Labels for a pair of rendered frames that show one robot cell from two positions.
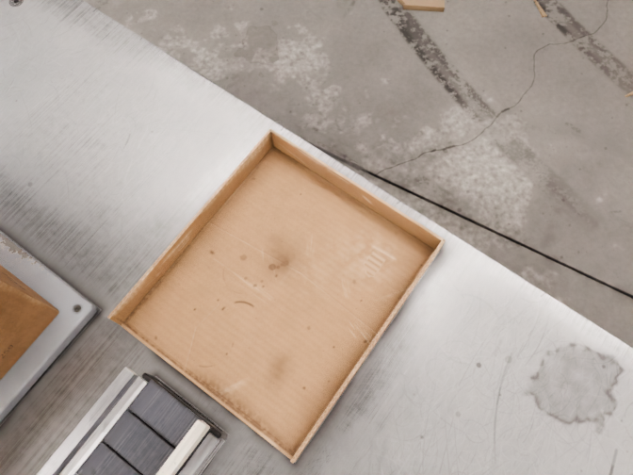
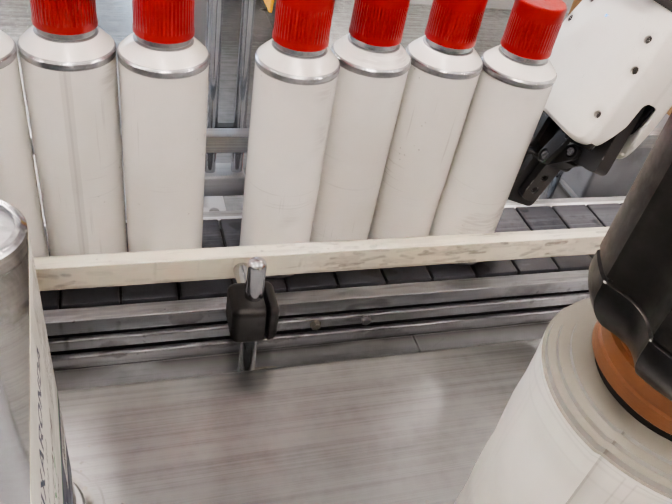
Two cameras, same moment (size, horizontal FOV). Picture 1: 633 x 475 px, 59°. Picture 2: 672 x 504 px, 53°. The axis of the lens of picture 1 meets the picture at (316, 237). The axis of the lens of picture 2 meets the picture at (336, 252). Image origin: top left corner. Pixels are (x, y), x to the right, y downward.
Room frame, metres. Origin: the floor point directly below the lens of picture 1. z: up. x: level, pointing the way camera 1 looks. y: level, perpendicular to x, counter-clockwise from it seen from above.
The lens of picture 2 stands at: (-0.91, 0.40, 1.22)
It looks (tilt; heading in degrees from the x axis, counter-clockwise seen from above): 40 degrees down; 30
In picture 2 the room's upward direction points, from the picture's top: 12 degrees clockwise
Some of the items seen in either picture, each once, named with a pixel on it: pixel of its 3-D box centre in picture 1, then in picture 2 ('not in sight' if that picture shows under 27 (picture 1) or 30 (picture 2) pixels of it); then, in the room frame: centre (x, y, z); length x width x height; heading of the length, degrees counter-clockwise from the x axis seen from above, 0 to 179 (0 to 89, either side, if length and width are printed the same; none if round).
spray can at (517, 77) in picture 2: not in sight; (493, 138); (-0.48, 0.54, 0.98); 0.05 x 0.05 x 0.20
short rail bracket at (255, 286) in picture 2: not in sight; (252, 327); (-0.67, 0.58, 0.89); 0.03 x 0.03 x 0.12; 53
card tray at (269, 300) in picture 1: (281, 282); not in sight; (0.18, 0.04, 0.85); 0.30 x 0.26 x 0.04; 143
